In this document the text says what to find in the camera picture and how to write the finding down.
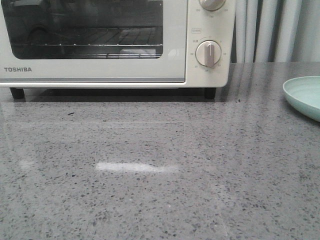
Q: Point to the glass oven door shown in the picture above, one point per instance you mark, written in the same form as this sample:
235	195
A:
20	17

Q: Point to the black oven foot right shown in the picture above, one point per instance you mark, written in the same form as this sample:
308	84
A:
210	93

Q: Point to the black oven foot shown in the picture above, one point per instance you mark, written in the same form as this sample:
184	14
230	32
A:
17	93
210	93

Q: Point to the cream Toshiba toaster oven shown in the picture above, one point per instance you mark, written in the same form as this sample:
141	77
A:
202	25

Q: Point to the black oven foot left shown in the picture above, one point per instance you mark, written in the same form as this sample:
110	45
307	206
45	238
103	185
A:
17	93

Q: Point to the beige timer knob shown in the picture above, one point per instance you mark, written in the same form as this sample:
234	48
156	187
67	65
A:
208	53

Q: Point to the beige temperature knob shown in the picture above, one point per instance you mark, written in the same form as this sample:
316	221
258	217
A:
211	5

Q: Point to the pale grey curtain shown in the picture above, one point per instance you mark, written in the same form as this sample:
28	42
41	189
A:
276	31

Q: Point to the mint green plate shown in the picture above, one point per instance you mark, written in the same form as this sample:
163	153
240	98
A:
303	94

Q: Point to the wire oven rack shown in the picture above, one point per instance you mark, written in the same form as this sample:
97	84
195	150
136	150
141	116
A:
90	43

